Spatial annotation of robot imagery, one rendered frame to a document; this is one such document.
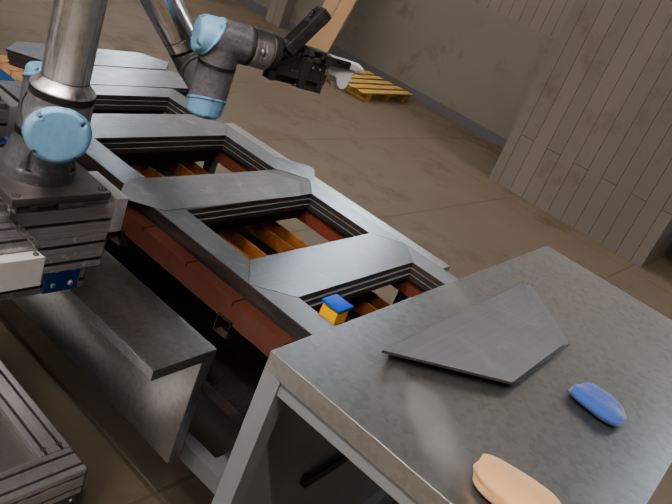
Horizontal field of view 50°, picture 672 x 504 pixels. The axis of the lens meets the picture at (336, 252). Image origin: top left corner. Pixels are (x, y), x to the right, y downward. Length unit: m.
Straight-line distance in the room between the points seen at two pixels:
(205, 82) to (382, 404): 0.69
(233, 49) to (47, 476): 1.22
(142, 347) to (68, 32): 0.77
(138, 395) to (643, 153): 5.19
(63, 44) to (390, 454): 0.88
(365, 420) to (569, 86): 5.75
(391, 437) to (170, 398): 0.92
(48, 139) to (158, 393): 0.85
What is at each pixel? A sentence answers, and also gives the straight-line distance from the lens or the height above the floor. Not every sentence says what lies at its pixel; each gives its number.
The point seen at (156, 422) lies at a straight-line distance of 2.04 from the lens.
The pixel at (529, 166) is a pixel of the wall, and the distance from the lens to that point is 6.86.
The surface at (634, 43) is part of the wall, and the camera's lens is 6.60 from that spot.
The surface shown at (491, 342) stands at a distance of 1.53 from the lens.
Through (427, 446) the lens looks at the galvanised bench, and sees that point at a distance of 1.19.
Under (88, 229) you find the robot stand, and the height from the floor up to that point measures 0.92.
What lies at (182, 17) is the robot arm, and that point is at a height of 1.43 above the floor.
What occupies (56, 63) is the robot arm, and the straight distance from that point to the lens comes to 1.38.
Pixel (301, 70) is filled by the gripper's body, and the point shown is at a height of 1.42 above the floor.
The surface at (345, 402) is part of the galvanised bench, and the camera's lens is 1.19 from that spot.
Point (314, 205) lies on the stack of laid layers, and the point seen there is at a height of 0.84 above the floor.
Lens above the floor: 1.73
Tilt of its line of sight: 24 degrees down
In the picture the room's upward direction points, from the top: 22 degrees clockwise
